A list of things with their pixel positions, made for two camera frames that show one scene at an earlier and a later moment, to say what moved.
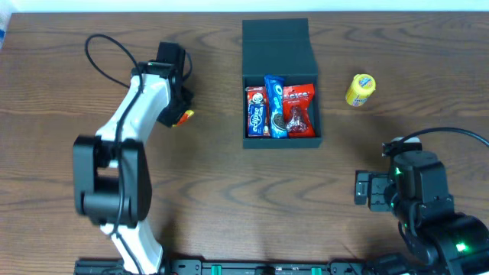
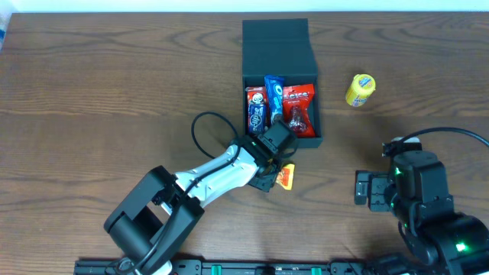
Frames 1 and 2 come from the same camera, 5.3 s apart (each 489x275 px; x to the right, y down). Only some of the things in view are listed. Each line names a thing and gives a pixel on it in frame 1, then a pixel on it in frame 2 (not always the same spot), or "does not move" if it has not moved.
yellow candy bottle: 362,85 does not move
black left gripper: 173,111 -> 268,180
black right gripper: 370,191 does not move
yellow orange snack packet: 185,117 -> 285,176
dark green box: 279,46 does not move
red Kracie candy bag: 298,101 does not move
